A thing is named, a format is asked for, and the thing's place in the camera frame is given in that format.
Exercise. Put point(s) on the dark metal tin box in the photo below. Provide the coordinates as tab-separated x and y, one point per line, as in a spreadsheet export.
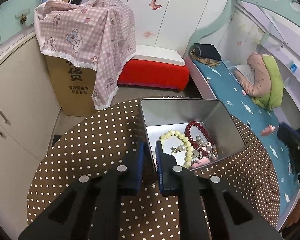
178	123

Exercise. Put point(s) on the teal drawer unit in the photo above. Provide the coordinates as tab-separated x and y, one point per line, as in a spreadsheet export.
15	16

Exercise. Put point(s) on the dark folded clothes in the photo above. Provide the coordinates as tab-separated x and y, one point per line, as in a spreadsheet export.
206	54

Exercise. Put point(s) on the blue candy print mattress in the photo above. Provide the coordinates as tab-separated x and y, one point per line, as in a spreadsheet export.
221	84

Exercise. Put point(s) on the brown cardboard box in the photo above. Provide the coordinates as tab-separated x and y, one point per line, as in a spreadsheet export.
73	86

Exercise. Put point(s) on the pink bear magnet charm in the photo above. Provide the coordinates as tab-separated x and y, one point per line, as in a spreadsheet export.
267	131

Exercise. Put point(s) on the pink bear charm keychain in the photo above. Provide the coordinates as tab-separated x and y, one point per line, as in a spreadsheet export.
199	163

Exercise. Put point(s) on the teal bunk bed frame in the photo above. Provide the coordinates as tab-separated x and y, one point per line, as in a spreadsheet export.
238	27

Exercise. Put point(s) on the red upholstered stool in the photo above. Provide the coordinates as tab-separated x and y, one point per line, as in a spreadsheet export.
154	74

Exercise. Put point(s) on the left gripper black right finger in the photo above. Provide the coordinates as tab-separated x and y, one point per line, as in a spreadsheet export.
208	207

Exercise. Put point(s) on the pink and green pillow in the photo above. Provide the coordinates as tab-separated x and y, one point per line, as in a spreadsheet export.
261	79

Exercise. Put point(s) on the white board on stool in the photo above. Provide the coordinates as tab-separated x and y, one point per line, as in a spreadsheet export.
157	54

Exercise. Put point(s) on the brown polka dot tablecloth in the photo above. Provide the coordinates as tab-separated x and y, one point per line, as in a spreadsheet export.
100	142

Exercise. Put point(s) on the pink checkered cloth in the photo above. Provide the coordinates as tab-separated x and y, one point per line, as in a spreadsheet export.
97	35

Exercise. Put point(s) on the cream cabinet with handles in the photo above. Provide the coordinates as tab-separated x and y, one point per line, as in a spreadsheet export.
28	112

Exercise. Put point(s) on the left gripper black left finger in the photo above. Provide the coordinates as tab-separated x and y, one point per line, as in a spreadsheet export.
90	209

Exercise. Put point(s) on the white wardrobe with butterflies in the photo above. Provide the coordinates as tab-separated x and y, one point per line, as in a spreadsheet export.
170	23

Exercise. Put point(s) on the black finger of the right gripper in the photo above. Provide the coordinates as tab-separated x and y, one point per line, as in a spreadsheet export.
289	136

